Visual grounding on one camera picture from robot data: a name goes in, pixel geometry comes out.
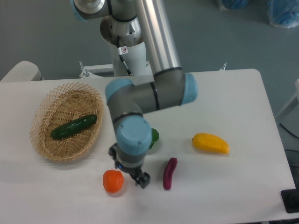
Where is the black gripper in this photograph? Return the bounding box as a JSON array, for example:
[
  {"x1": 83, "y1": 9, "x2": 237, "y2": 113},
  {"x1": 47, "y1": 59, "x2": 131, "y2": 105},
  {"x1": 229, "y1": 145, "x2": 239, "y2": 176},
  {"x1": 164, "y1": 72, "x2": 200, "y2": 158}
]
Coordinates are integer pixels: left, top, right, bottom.
[{"x1": 108, "y1": 143, "x2": 150, "y2": 189}]

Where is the dark green cucumber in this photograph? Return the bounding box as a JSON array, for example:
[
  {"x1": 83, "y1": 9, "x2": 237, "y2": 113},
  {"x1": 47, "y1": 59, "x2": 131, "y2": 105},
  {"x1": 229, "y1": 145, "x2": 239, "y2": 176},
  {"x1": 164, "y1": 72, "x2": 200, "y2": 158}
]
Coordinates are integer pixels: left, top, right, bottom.
[{"x1": 50, "y1": 114, "x2": 97, "y2": 140}]

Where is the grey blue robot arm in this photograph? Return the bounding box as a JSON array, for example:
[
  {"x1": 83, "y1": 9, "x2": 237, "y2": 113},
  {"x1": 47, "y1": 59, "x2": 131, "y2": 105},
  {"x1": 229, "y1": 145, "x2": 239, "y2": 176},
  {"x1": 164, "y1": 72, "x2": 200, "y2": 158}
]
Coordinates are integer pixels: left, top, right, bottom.
[{"x1": 71, "y1": 0, "x2": 198, "y2": 188}]

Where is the woven wicker basket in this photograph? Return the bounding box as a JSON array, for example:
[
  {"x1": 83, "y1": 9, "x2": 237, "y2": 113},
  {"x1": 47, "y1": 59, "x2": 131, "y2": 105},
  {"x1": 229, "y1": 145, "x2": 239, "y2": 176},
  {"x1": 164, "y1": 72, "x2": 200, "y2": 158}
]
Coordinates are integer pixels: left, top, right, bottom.
[{"x1": 30, "y1": 83, "x2": 104, "y2": 161}]

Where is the orange bell pepper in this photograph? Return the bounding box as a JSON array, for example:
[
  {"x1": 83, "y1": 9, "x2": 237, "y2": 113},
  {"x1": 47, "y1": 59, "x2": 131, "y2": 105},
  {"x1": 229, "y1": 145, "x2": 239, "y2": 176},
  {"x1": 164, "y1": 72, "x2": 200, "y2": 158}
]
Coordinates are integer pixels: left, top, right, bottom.
[{"x1": 102, "y1": 170, "x2": 124, "y2": 193}]

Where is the purple sweet potato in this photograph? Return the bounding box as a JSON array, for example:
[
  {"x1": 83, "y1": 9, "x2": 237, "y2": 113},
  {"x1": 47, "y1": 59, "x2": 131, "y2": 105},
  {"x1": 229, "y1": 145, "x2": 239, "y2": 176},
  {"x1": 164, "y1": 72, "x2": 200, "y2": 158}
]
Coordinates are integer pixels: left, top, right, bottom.
[{"x1": 163, "y1": 157, "x2": 178, "y2": 190}]

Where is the green bok choy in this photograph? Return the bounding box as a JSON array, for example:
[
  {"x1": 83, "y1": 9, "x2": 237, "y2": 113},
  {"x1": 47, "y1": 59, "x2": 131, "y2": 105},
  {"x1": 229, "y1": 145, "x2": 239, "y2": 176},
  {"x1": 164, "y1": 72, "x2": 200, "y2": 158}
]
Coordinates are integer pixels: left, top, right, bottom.
[{"x1": 149, "y1": 128, "x2": 160, "y2": 149}]

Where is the yellow mango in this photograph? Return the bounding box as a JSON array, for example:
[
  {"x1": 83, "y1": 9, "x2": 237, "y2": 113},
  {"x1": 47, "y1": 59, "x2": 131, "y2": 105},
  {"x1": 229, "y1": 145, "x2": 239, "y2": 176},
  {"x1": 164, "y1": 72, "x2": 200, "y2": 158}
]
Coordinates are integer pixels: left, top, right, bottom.
[{"x1": 192, "y1": 133, "x2": 230, "y2": 154}]

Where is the black device at edge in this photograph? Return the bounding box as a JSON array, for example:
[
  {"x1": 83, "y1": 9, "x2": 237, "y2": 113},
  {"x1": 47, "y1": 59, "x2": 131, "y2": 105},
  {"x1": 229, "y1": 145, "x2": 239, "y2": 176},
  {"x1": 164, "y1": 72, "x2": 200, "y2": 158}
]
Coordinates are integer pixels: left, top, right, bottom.
[{"x1": 281, "y1": 189, "x2": 299, "y2": 213}]

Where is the white chair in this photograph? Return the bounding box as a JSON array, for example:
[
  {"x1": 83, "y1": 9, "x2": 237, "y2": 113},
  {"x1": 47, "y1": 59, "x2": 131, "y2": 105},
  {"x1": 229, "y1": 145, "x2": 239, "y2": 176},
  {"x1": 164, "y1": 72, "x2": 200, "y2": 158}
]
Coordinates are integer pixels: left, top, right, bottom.
[{"x1": 0, "y1": 61, "x2": 45, "y2": 83}]

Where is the white furniture leg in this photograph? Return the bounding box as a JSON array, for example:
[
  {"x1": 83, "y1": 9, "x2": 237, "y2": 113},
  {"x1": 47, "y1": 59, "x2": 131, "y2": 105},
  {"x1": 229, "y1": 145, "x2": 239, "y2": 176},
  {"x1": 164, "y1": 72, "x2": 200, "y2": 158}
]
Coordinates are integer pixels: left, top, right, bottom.
[{"x1": 275, "y1": 79, "x2": 299, "y2": 122}]

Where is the blue plastic bag left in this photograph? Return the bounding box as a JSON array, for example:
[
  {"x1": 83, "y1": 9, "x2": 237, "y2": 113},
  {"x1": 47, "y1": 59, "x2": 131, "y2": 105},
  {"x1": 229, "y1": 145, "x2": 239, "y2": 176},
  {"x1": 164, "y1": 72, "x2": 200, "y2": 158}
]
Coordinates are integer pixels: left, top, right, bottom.
[{"x1": 217, "y1": 0, "x2": 249, "y2": 11}]

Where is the blue plastic bag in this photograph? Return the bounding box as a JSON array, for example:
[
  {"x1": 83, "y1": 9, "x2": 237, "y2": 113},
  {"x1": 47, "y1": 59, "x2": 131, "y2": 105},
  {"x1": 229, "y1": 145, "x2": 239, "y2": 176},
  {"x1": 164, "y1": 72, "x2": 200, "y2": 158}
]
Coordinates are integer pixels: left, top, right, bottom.
[
  {"x1": 217, "y1": 0, "x2": 249, "y2": 11},
  {"x1": 267, "y1": 0, "x2": 299, "y2": 28}
]

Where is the blue plastic bag right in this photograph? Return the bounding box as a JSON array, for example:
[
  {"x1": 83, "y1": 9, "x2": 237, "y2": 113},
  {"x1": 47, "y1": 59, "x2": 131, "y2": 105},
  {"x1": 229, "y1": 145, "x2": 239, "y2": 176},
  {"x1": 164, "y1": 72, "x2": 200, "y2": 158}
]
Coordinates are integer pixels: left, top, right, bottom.
[{"x1": 267, "y1": 0, "x2": 299, "y2": 28}]

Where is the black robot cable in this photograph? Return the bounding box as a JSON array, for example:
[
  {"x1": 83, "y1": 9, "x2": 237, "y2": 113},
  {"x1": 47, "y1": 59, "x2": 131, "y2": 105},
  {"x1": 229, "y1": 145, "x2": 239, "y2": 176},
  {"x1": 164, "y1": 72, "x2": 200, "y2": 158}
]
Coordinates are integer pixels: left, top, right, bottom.
[{"x1": 116, "y1": 35, "x2": 134, "y2": 76}]

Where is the black floor cable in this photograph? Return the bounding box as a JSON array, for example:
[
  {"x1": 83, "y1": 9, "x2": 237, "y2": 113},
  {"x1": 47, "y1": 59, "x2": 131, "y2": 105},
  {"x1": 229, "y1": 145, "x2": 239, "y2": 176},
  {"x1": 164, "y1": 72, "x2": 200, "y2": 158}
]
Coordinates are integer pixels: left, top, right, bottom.
[{"x1": 279, "y1": 122, "x2": 299, "y2": 138}]

